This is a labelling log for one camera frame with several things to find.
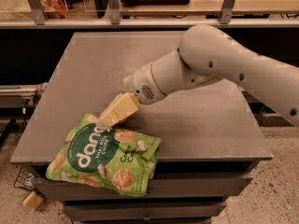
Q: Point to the grey drawer cabinet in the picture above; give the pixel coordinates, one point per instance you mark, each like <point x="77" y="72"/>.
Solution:
<point x="210" y="140"/>

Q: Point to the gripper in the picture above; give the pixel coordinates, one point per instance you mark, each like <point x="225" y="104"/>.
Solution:
<point x="142" y="82"/>

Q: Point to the orange patterned bag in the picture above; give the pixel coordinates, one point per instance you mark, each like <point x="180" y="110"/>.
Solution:
<point x="57" y="6"/>

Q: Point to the cream block on floor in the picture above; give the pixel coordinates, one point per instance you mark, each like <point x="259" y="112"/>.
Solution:
<point x="33" y="200"/>

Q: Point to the green rice chip bag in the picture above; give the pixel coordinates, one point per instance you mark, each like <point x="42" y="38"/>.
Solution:
<point x="117" y="159"/>

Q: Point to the black wire basket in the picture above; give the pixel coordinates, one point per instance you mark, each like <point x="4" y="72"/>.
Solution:
<point x="24" y="180"/>

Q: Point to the metal railing frame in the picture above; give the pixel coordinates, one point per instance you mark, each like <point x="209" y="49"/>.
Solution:
<point x="247" y="14"/>

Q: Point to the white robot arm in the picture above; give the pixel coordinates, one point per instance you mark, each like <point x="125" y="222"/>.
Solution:
<point x="206" y="55"/>

